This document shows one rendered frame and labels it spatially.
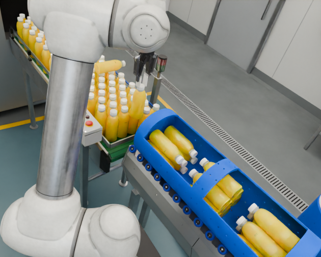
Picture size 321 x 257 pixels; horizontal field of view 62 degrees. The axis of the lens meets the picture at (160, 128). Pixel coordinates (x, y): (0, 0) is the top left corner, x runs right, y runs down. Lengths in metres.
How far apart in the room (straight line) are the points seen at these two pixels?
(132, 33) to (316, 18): 4.07
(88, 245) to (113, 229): 0.08
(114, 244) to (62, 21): 0.56
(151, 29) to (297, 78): 4.19
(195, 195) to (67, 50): 0.78
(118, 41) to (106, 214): 0.46
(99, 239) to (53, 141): 0.29
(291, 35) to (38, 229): 4.38
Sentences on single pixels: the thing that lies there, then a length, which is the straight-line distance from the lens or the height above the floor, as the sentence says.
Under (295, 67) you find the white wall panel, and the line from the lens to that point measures 4.70.
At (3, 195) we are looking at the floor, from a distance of 2.56.
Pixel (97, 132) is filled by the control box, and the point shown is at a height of 1.08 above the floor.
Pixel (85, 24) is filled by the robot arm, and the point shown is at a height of 1.79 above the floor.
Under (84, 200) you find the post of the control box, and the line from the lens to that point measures 1.97.
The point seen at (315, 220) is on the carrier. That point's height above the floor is 0.97.
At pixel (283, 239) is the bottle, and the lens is 1.15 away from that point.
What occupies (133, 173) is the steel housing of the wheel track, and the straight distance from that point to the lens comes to 1.52.
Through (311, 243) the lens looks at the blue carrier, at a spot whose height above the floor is 1.23.
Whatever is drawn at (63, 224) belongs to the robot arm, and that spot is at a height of 1.32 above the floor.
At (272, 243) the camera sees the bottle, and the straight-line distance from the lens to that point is 1.15.
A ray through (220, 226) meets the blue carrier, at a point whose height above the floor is 1.12.
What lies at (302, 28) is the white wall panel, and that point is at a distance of 4.63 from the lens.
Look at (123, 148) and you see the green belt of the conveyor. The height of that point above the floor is 0.90.
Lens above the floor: 2.02
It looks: 40 degrees down
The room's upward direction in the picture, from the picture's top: 14 degrees clockwise
